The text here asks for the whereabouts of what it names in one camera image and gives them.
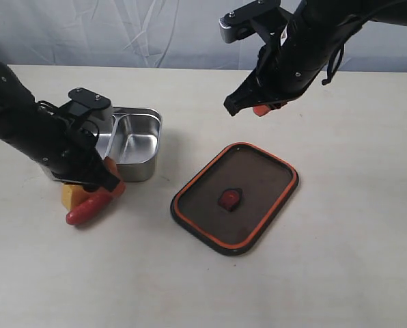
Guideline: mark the red sausage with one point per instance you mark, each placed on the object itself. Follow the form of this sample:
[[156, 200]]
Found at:
[[89, 209]]

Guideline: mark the white backdrop cloth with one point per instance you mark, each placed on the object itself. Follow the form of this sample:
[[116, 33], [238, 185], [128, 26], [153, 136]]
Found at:
[[144, 34]]

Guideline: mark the steel lunchbox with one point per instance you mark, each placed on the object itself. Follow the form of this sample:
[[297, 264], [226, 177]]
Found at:
[[131, 137]]

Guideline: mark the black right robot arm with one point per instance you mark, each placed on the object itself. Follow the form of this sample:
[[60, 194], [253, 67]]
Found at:
[[340, 20]]

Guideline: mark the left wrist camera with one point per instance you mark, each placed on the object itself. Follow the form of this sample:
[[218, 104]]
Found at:
[[85, 105]]

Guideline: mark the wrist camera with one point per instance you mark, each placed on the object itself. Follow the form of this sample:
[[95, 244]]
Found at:
[[85, 105], [264, 18]]

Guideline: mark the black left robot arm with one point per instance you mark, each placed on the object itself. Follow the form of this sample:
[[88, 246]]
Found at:
[[20, 112]]

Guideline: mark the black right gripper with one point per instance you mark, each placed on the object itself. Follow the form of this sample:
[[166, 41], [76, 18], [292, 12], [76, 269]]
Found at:
[[286, 67]]

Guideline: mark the transparent lunchbox lid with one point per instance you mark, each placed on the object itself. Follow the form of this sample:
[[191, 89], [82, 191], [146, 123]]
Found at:
[[231, 202]]

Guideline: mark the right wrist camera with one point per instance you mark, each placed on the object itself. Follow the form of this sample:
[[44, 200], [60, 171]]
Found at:
[[264, 18]]

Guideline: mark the yellow cheese wedge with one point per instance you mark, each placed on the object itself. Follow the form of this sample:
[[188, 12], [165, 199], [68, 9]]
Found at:
[[72, 196]]

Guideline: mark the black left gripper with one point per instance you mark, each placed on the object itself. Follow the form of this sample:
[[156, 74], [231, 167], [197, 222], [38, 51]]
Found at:
[[69, 155]]

